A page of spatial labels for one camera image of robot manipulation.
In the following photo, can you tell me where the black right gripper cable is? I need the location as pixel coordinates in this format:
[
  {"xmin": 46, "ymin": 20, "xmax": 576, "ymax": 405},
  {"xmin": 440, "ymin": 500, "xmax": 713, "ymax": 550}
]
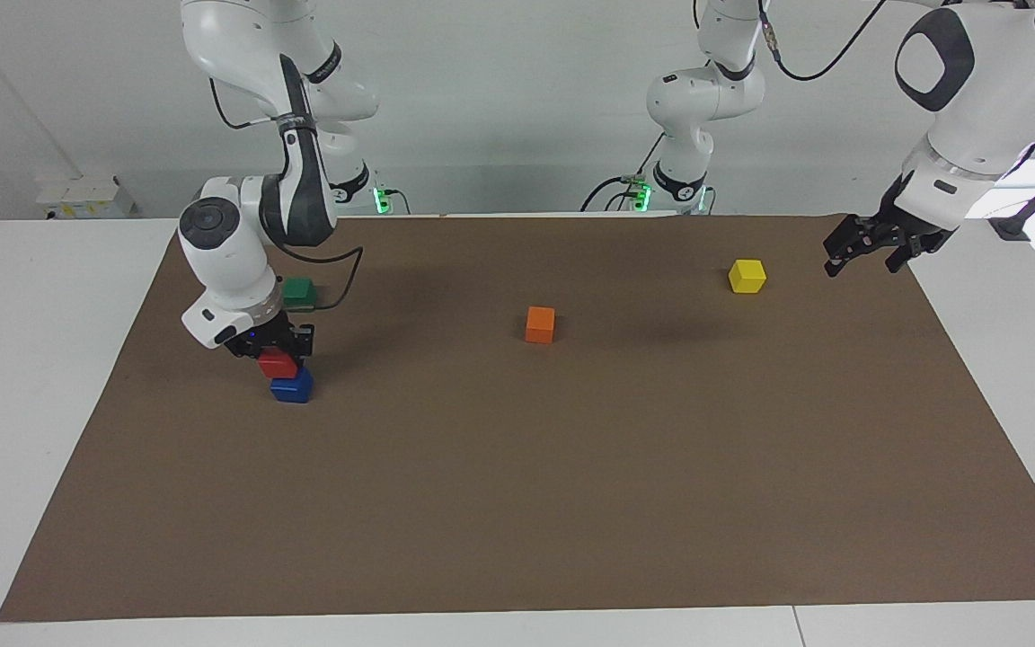
[{"xmin": 208, "ymin": 76, "xmax": 366, "ymax": 314}]

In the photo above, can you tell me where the black base cable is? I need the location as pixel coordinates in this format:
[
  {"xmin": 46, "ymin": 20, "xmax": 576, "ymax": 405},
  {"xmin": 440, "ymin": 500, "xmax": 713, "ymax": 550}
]
[{"xmin": 580, "ymin": 135, "xmax": 668, "ymax": 213}]

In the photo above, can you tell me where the blue block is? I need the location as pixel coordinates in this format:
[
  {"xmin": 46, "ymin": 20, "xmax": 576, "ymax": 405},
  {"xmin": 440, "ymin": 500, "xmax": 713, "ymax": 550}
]
[{"xmin": 270, "ymin": 367, "xmax": 314, "ymax": 403}]

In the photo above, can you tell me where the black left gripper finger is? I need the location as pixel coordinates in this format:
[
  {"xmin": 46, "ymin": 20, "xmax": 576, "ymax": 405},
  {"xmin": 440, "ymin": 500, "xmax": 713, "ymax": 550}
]
[
  {"xmin": 824, "ymin": 214, "xmax": 883, "ymax": 278},
  {"xmin": 886, "ymin": 231, "xmax": 951, "ymax": 273}
]

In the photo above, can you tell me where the yellow block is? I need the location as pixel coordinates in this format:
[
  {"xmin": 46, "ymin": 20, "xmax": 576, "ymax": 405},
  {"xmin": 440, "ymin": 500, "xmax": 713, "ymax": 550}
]
[{"xmin": 729, "ymin": 259, "xmax": 767, "ymax": 295}]

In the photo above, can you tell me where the white wall box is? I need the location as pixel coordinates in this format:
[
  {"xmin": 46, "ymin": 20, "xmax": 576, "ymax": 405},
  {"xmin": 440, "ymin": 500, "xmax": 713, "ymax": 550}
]
[{"xmin": 35, "ymin": 175, "xmax": 137, "ymax": 221}]

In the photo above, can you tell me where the brown table mat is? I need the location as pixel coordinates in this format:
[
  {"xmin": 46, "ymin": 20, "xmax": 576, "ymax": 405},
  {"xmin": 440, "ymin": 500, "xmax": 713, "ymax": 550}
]
[{"xmin": 0, "ymin": 214, "xmax": 1035, "ymax": 623}]

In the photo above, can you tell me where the black looping arm cable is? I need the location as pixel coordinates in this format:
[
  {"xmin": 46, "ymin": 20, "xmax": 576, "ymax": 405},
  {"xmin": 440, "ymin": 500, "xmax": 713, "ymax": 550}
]
[{"xmin": 754, "ymin": 0, "xmax": 889, "ymax": 83}]

